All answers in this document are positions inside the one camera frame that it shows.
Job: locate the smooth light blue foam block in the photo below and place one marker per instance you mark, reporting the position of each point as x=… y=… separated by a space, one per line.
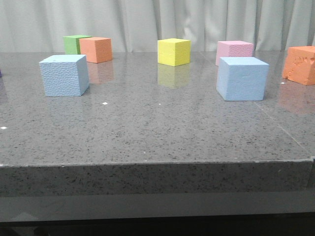
x=242 y=78

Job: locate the textured light blue foam block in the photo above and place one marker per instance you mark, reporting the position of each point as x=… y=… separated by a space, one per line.
x=65 y=75

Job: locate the yellow foam block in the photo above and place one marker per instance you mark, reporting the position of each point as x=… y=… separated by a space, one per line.
x=173 y=51

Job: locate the smooth orange foam block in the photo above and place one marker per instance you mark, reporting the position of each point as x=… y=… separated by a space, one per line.
x=96 y=49

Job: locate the pink foam block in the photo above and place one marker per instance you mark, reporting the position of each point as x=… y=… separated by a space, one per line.
x=233 y=49

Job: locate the green foam block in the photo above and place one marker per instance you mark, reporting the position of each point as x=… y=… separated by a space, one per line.
x=72 y=45

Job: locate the dented orange foam block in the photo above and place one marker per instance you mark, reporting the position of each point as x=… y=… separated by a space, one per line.
x=299 y=65

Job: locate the grey pleated curtain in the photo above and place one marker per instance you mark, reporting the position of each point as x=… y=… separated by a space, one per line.
x=137 y=25

